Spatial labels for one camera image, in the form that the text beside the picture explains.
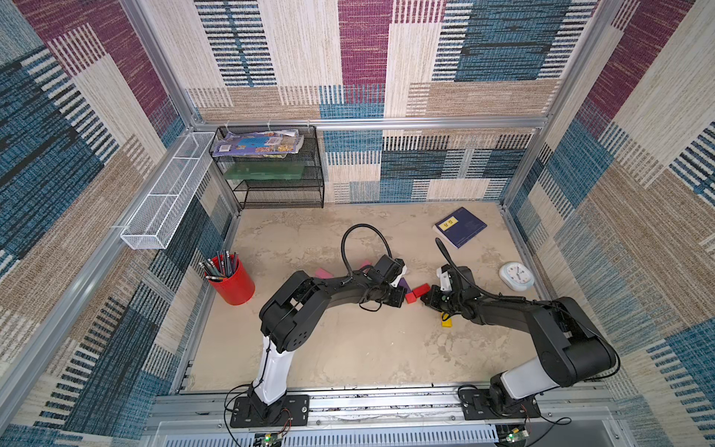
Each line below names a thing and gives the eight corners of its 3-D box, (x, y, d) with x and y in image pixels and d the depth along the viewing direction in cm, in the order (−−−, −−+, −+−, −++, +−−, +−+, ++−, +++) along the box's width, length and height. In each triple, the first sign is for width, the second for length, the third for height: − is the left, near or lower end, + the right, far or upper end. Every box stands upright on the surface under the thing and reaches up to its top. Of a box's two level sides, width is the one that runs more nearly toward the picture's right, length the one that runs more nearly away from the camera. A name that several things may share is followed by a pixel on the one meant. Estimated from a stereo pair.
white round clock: (504, 292, 97) (508, 287, 94) (495, 266, 104) (499, 261, 101) (535, 292, 97) (540, 287, 94) (523, 266, 104) (528, 261, 101)
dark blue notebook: (457, 249, 109) (459, 245, 107) (432, 227, 116) (434, 223, 114) (486, 229, 115) (488, 225, 113) (460, 210, 122) (462, 206, 120)
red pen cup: (222, 306, 95) (200, 282, 82) (231, 281, 101) (212, 254, 88) (250, 306, 95) (233, 282, 82) (257, 281, 101) (242, 254, 88)
